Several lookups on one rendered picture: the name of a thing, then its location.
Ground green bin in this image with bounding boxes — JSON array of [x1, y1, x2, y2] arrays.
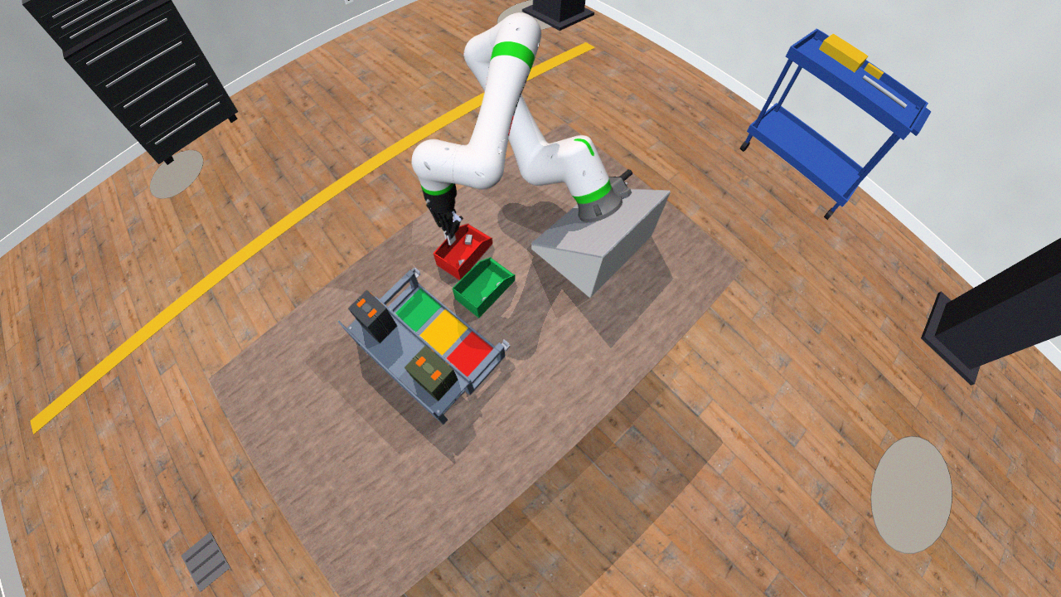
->
[[453, 257, 516, 318]]

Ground red bin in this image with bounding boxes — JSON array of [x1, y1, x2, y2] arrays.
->
[[434, 224, 492, 280]]

